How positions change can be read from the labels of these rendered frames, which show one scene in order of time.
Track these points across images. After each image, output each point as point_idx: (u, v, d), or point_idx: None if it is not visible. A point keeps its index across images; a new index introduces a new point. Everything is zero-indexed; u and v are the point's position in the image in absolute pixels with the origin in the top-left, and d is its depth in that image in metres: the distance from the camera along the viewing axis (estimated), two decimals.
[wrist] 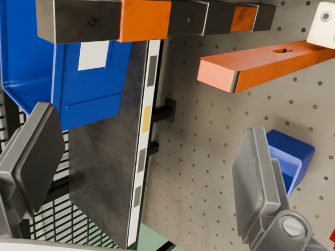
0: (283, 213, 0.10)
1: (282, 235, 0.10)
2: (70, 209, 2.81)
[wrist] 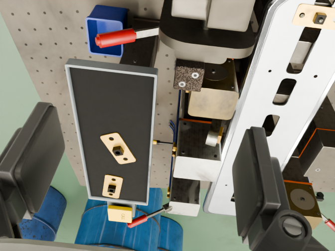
0: (283, 213, 0.10)
1: (282, 235, 0.10)
2: None
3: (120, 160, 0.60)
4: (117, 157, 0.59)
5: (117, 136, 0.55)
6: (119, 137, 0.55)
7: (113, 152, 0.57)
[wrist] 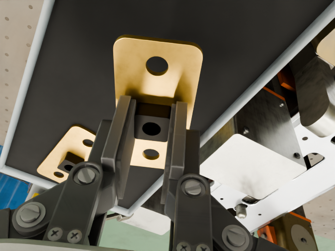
0: (181, 181, 0.11)
1: (190, 199, 0.10)
2: None
3: (133, 153, 0.17)
4: None
5: (190, 67, 0.13)
6: (195, 71, 0.13)
7: (138, 123, 0.14)
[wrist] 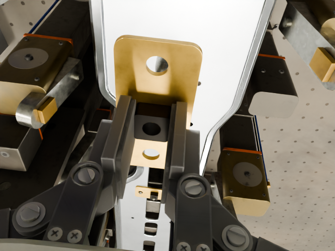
0: (181, 181, 0.11)
1: (190, 199, 0.10)
2: None
3: (133, 153, 0.17)
4: None
5: (190, 67, 0.13)
6: (195, 71, 0.13)
7: (138, 123, 0.14)
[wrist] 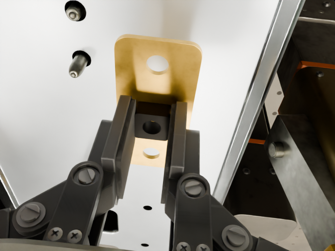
0: (181, 181, 0.11)
1: (190, 199, 0.10)
2: None
3: (133, 152, 0.17)
4: None
5: (190, 66, 0.13)
6: (195, 70, 0.13)
7: (139, 122, 0.15)
